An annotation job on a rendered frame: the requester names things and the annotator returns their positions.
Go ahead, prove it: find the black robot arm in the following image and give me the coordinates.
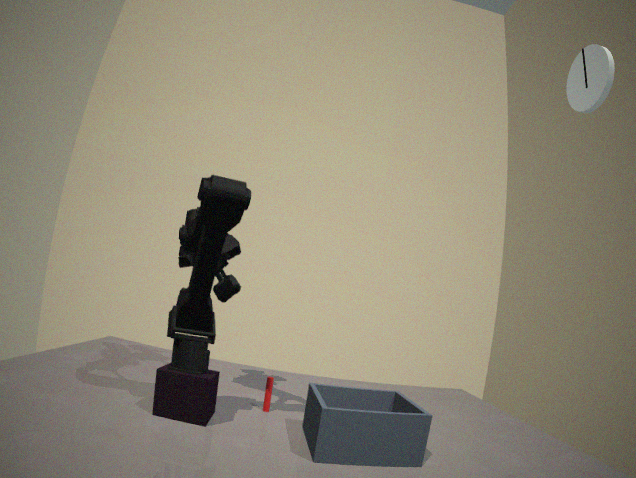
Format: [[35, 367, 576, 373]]
[[167, 175, 251, 376]]

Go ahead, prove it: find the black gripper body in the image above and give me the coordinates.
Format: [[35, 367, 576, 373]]
[[213, 259, 241, 303]]

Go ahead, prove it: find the red peg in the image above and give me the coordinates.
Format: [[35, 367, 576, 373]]
[[263, 376, 274, 412]]

